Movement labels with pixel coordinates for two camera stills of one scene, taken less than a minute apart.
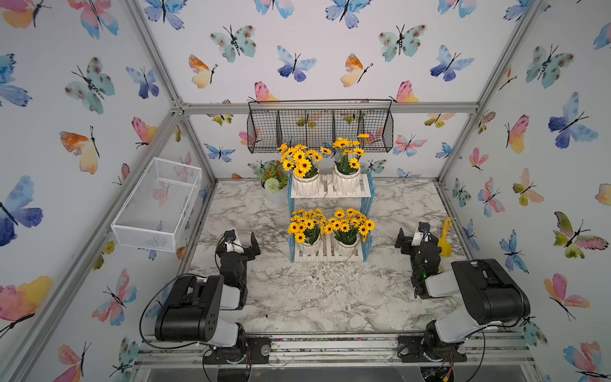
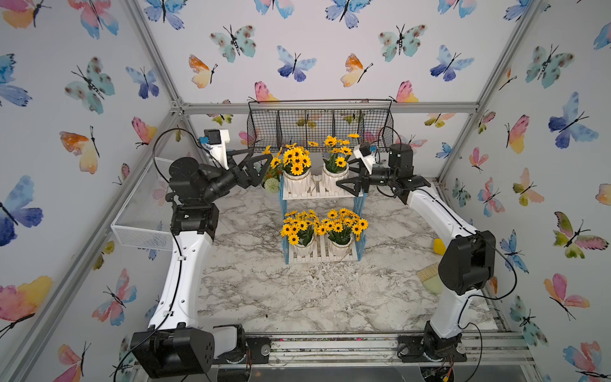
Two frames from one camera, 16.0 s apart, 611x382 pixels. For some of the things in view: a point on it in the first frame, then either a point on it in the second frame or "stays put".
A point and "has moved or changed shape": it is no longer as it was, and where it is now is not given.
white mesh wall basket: [161, 202] stays put
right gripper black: [407, 243] → [366, 180]
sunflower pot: [303, 164] has moved or changed shape
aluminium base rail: [337, 348] stays put
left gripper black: [219, 253] → [249, 179]
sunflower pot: [346, 170] has moved or changed shape
